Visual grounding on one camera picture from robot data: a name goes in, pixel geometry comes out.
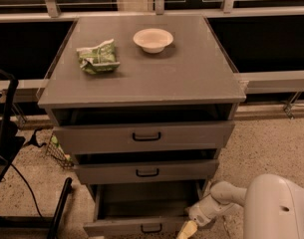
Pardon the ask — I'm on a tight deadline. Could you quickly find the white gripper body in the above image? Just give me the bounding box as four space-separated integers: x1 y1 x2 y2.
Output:
188 192 243 227

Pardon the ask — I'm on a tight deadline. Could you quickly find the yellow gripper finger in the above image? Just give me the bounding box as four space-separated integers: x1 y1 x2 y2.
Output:
176 220 197 239

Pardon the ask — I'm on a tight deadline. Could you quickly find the grey bottom drawer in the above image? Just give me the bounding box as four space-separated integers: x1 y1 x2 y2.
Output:
84 180 205 236

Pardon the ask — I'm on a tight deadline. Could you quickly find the grey drawer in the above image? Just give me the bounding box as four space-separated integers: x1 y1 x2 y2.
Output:
75 159 218 184
84 180 205 236
54 120 234 154

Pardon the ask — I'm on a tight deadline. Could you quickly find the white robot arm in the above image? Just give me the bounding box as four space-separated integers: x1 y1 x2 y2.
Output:
177 174 304 239

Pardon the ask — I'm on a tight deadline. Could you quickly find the grey top drawer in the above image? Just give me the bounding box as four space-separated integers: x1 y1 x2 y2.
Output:
54 120 234 154

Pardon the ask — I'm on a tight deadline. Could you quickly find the grey middle drawer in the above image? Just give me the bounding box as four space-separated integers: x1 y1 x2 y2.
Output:
75 159 218 184

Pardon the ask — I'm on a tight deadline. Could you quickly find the grey drawer cabinet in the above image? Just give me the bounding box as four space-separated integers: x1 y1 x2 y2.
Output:
37 14 247 201

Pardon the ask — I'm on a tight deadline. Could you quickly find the white bowl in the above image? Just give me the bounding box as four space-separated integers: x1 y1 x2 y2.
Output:
133 28 173 54

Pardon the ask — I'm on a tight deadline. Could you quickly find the metal window railing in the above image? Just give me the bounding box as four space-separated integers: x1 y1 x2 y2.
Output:
0 0 304 118

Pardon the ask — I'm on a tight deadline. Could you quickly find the green snack bag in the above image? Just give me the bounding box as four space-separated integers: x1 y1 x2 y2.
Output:
76 39 121 75

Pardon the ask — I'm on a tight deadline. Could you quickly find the wire mesh basket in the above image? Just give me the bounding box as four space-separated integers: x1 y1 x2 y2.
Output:
46 134 74 169

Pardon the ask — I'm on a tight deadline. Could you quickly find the black cable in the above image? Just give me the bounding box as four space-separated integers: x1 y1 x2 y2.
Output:
0 149 48 222

